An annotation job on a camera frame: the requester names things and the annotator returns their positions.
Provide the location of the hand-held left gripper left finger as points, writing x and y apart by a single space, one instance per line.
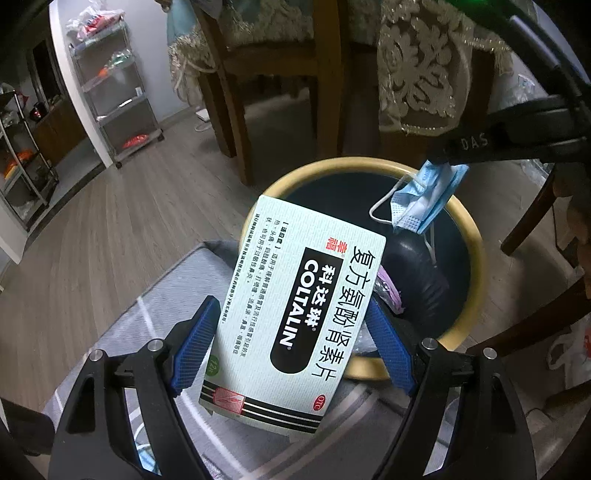
194 341

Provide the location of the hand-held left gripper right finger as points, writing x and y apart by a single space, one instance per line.
388 350

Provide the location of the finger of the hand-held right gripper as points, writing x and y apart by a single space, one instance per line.
540 110
498 145

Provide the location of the yellow-rimmed waste bin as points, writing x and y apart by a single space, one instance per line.
364 369

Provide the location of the clear pink-edged zip bag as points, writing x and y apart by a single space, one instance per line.
390 288

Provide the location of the black plastic bag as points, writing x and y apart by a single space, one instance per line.
415 277

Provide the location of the blue face mask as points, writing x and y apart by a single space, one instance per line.
425 203

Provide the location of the pale green medicine box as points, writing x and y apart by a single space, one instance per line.
286 286

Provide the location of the clear plastic bag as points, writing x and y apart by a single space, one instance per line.
535 173

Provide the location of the grey plaid blanket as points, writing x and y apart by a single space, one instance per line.
152 295

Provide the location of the dark wooden chair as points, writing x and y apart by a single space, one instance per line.
531 217

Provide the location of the white plastic bag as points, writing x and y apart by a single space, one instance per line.
565 364

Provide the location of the red packet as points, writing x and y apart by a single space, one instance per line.
134 141

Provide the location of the metal shelf rack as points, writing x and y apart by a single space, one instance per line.
27 175

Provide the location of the metal shelving rack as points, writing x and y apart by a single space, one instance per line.
124 110

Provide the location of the wooden kitchen cabinet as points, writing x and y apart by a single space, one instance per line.
60 134

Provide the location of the red pot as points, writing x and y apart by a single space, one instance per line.
38 110

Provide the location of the teal packets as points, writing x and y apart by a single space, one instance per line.
117 60

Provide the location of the white and red bag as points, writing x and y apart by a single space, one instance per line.
92 21

